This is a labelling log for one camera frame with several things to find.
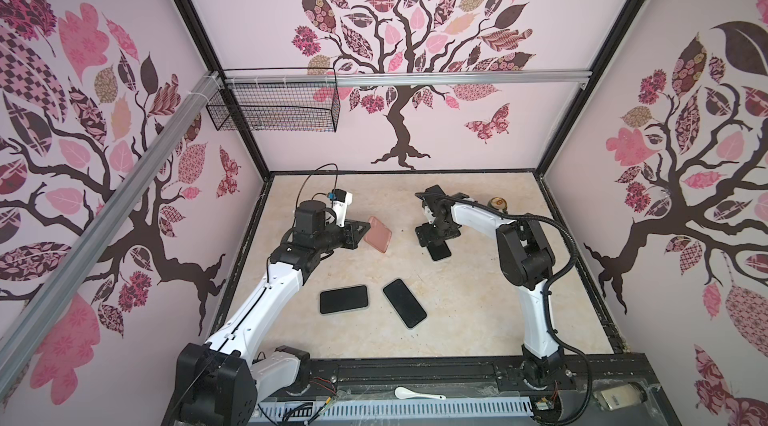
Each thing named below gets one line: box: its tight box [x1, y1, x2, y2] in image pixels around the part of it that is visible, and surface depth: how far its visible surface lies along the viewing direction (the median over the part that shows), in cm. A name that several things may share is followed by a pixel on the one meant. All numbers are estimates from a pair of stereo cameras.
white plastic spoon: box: [394, 387, 447, 400], surface depth 72 cm
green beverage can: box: [487, 196, 508, 214], surface depth 99 cm
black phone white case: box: [319, 284, 369, 315], surface depth 91 cm
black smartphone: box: [426, 240, 452, 261], surface depth 98 cm
